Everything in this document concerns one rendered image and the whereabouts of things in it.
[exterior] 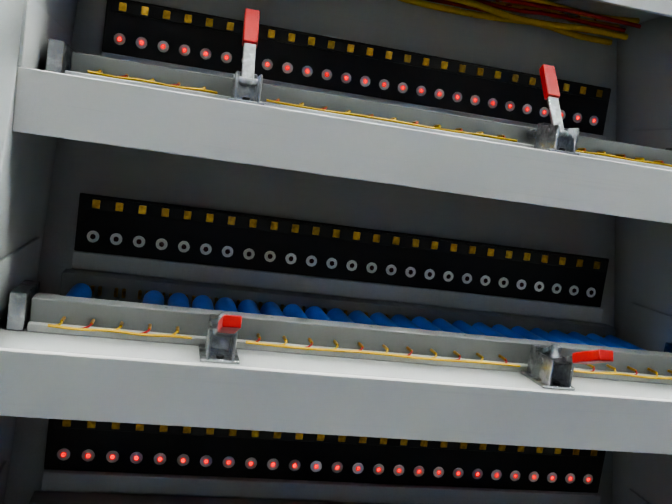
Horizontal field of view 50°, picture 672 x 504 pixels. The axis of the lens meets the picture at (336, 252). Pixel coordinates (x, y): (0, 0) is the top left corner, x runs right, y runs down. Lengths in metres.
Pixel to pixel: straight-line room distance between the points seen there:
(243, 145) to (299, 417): 0.20
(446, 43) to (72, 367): 0.54
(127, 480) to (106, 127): 0.32
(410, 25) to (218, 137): 0.36
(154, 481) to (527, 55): 0.61
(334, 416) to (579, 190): 0.28
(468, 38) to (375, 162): 0.33
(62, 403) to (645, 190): 0.49
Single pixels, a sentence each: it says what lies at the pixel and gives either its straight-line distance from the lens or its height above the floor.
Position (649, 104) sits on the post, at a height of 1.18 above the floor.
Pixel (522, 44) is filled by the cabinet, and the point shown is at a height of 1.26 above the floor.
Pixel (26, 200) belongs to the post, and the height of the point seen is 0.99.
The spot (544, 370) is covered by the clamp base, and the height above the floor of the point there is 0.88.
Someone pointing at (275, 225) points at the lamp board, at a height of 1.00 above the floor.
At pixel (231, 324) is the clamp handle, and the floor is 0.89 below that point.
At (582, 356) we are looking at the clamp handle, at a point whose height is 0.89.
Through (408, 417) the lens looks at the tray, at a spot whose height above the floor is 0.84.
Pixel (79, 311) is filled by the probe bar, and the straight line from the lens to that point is 0.57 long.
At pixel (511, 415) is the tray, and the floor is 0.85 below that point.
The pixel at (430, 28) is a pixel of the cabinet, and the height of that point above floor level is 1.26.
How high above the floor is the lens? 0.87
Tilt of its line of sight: 10 degrees up
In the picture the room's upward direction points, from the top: 4 degrees clockwise
